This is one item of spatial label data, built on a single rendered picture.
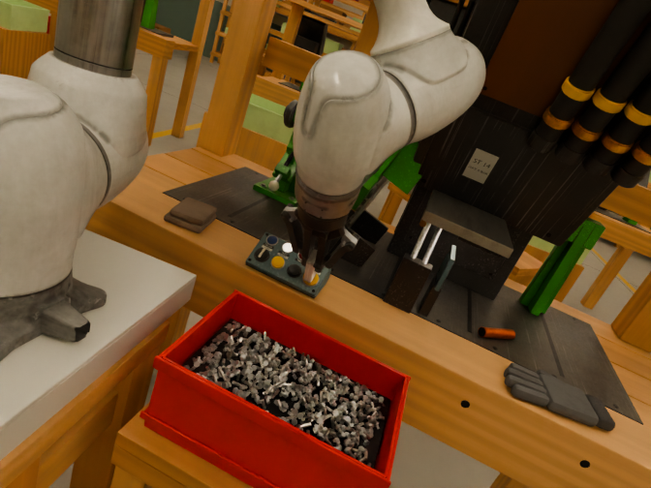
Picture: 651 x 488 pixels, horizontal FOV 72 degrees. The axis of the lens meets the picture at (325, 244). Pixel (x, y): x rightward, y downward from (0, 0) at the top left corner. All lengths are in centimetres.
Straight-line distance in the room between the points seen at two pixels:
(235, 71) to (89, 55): 82
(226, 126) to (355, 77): 107
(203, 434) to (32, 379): 21
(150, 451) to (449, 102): 58
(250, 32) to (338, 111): 103
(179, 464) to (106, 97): 49
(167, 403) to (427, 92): 50
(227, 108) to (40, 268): 101
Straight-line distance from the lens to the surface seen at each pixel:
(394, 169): 99
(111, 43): 72
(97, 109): 70
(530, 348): 110
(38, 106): 57
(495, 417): 91
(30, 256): 59
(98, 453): 92
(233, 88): 150
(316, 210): 60
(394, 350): 85
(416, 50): 58
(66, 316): 63
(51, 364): 61
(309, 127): 50
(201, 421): 63
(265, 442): 60
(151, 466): 69
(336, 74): 48
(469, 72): 63
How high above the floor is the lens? 132
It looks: 23 degrees down
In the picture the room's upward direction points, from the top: 22 degrees clockwise
